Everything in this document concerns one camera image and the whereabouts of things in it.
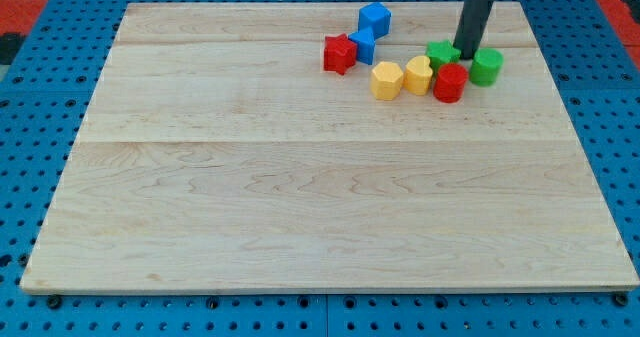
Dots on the light wooden board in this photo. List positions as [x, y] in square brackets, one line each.
[217, 157]

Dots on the yellow hexagon block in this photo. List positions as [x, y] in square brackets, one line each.
[386, 80]

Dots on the red star block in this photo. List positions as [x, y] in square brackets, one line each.
[339, 54]

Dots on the blue triangle block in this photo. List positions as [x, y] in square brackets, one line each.
[365, 43]

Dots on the yellow heart block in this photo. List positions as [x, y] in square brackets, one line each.
[418, 75]

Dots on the blue cube block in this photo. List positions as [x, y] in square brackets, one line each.
[375, 16]

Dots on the red cylinder block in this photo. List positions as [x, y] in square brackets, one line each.
[450, 82]

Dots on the green star block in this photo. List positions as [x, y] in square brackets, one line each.
[441, 53]

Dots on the green cylinder block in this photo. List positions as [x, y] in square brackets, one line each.
[486, 66]

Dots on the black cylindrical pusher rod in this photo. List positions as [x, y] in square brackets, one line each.
[471, 26]

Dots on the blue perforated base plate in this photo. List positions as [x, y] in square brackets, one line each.
[44, 95]

